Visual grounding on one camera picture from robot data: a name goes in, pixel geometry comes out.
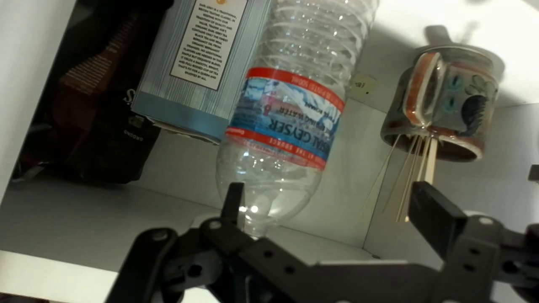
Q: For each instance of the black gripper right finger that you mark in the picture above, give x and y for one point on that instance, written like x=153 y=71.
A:
x=477 y=258

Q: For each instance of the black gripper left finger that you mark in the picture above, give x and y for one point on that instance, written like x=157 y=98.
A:
x=224 y=253

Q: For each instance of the clear plastic water bottle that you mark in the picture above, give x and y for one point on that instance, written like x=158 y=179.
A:
x=291 y=112

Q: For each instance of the thin wooden skewers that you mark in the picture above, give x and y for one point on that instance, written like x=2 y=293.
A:
x=429 y=162

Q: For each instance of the dark bag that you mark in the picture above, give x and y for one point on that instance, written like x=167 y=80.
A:
x=101 y=140

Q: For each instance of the light blue cylindrical canister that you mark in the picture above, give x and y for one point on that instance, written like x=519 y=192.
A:
x=168 y=85

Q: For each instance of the white wall cabinet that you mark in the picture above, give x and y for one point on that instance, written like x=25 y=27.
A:
x=84 y=224

